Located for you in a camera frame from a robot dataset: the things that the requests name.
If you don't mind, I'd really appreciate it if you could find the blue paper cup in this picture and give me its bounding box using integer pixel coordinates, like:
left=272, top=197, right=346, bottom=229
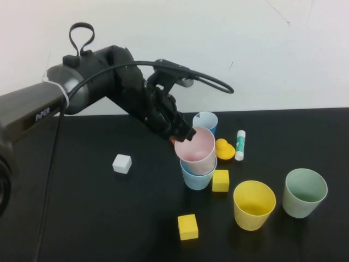
left=192, top=111, right=219, bottom=136

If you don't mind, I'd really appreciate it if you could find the green plastic cup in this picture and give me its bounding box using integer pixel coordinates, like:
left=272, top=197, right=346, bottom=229
left=282, top=168, right=328, bottom=219

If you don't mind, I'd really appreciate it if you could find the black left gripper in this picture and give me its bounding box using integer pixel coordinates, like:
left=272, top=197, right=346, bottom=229
left=122, top=81, right=197, bottom=142

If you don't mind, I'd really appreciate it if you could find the white green glue stick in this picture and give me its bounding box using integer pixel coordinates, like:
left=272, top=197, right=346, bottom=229
left=234, top=130, right=247, bottom=161

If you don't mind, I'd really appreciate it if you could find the yellow rubber duck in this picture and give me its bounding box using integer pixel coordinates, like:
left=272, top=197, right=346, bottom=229
left=215, top=138, right=236, bottom=161

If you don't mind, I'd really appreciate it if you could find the pink plastic cup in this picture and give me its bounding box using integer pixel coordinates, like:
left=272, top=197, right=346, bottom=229
left=174, top=126, right=216, bottom=175

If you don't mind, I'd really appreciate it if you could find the yellow foam cube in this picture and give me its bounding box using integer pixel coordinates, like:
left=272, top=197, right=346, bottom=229
left=211, top=169, right=230, bottom=192
left=177, top=214, right=199, bottom=241

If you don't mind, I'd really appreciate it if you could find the light blue plastic cup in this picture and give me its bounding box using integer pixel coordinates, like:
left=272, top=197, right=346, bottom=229
left=179, top=157, right=218, bottom=191

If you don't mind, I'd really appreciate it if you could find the yellow plastic cup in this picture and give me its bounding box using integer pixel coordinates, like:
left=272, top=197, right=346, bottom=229
left=233, top=180, right=276, bottom=232

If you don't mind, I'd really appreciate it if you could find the black cable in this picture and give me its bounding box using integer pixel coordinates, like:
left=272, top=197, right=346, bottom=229
left=34, top=60, right=234, bottom=262

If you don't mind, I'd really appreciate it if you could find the white zip tie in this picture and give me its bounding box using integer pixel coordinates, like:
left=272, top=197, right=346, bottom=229
left=43, top=77, right=70, bottom=108

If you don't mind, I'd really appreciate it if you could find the white foam cube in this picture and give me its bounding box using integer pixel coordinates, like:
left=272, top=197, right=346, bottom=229
left=112, top=153, right=133, bottom=174

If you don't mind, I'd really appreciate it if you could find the black strap loop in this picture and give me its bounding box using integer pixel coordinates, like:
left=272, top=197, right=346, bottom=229
left=69, top=22, right=95, bottom=57

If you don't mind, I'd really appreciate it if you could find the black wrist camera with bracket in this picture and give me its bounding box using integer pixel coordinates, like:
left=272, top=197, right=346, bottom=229
left=147, top=58, right=196, bottom=96

